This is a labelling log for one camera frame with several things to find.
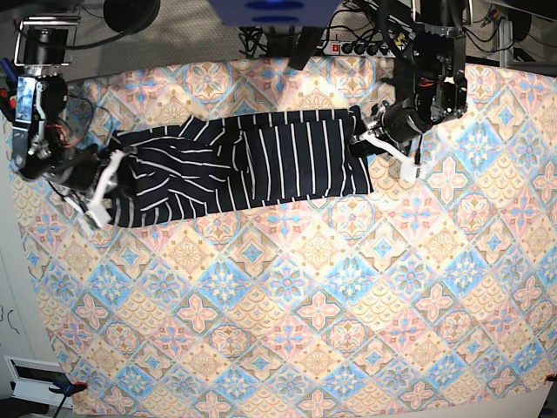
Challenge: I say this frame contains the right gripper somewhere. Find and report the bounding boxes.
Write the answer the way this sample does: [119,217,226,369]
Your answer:
[43,145,138,209]

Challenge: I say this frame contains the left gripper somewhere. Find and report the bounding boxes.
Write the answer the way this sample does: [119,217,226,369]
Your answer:
[349,100,433,158]

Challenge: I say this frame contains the navy white striped T-shirt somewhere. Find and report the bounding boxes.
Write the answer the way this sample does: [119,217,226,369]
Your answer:
[109,108,372,228]

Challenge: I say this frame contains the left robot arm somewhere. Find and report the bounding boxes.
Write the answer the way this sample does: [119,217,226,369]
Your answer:
[350,1,473,157]

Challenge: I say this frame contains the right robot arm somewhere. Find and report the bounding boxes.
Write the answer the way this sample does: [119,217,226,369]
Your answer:
[1,1,160,211]

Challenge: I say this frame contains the white power strip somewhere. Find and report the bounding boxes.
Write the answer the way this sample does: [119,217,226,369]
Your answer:
[322,40,395,58]

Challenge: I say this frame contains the blue clamp upper left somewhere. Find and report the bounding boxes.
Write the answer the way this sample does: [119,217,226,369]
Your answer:
[1,57,22,124]

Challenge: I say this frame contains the blue clamp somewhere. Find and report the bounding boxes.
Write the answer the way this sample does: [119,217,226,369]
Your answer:
[49,381,88,408]
[1,57,22,124]

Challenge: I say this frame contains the patterned floral tablecloth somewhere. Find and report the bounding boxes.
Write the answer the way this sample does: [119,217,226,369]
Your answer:
[1,65,556,417]

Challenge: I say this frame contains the blue clamp lower left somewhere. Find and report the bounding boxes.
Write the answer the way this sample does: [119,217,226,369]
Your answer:
[49,381,88,408]

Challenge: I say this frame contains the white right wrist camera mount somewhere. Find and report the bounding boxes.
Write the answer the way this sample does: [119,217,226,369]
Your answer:
[63,150,126,235]

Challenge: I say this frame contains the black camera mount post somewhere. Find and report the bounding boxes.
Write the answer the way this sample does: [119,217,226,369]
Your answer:
[288,27,323,71]

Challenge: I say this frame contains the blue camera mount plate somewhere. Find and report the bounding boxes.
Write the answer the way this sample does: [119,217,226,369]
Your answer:
[209,0,340,27]

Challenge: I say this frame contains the white wall vent panel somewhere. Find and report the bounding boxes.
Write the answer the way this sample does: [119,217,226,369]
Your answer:
[4,356,64,406]

